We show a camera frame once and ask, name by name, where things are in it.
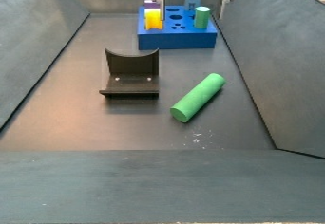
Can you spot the green hexagonal peg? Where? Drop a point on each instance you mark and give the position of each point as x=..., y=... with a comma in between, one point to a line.
x=201, y=17

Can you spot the yellow notched block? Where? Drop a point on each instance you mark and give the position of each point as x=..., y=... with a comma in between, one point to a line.
x=153, y=19

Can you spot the purple rectangular block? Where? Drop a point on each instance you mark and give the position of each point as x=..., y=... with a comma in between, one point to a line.
x=151, y=4

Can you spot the black curved cradle fixture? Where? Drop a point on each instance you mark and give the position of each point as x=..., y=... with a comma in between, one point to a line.
x=134, y=74

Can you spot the blue peg board block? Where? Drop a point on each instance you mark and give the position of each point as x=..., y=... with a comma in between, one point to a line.
x=179, y=34

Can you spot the long green cylinder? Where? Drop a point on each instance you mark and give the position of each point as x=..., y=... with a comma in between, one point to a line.
x=189, y=105

